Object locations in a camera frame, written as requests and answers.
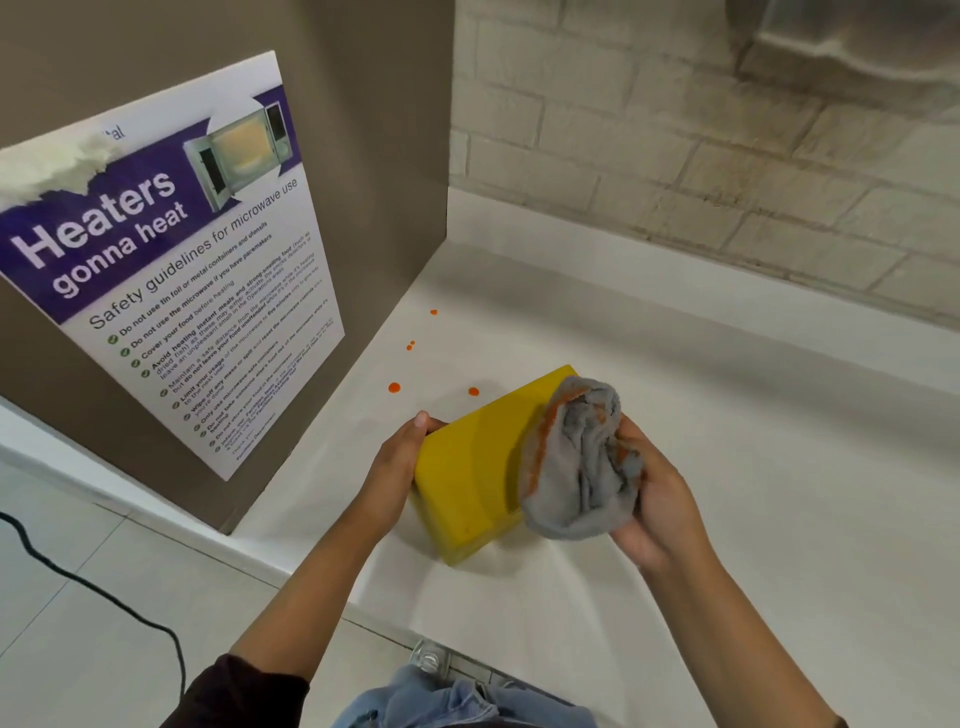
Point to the person's left hand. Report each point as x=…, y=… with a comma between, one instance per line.
x=390, y=480

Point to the person's right hand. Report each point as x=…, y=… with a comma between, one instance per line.
x=664, y=510

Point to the yellow box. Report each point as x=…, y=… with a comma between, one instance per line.
x=472, y=480

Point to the grey cleaning cloth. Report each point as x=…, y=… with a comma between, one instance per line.
x=585, y=465

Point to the person's left forearm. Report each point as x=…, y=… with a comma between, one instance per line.
x=300, y=615

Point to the person's right forearm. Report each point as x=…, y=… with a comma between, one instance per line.
x=735, y=652

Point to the grey shoe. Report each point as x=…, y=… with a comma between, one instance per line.
x=429, y=661

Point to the white and purple safety poster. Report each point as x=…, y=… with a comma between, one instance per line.
x=210, y=300

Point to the brown cabinet side panel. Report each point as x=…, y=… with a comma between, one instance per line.
x=360, y=112

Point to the steel paper towel dispenser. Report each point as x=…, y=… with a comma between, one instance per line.
x=862, y=30

